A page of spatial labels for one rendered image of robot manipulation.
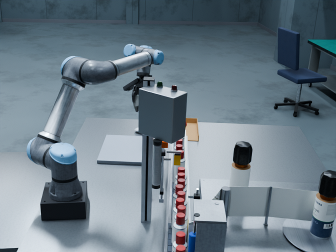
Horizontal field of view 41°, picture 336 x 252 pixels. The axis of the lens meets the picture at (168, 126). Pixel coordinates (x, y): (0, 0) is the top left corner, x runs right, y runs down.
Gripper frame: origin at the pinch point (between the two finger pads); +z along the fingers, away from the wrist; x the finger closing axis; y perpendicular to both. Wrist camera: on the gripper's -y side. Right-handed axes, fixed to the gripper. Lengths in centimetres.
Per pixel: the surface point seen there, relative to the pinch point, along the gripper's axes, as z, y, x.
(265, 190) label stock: 31, 85, -13
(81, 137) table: 19, -50, 11
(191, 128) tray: 4, -3, 66
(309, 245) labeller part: 51, 104, -9
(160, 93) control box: -2, 57, -57
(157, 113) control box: 6, 55, -56
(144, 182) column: 34, 40, -38
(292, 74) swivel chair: -87, -38, 350
